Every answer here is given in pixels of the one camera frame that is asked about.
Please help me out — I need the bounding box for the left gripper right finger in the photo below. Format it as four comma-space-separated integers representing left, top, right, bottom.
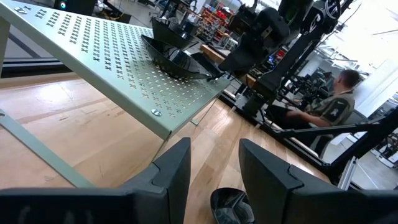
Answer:
238, 138, 340, 224

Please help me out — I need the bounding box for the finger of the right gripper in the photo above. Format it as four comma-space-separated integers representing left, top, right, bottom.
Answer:
206, 73, 233, 83
217, 33, 269, 78

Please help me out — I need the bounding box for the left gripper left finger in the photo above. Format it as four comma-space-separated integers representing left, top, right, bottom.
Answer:
122, 136, 192, 224

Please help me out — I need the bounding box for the black small square mini plate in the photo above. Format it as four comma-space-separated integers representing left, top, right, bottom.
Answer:
190, 52, 225, 79

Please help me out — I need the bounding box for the black wavy square mini plate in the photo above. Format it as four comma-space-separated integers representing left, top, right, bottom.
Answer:
151, 17, 201, 51
210, 187, 257, 224

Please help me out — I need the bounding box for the black leaf-shaped mini plate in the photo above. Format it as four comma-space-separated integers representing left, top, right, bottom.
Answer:
140, 34, 220, 81

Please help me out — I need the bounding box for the storage rack with bins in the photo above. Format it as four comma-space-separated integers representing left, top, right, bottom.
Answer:
198, 6, 237, 44

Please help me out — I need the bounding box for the person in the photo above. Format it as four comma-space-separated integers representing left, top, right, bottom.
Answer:
267, 68, 363, 156

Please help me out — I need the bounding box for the green perforated metal shelf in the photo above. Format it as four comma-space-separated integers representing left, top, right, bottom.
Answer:
0, 0, 233, 189

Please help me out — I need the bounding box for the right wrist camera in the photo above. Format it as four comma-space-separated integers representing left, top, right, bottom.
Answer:
229, 4, 259, 34

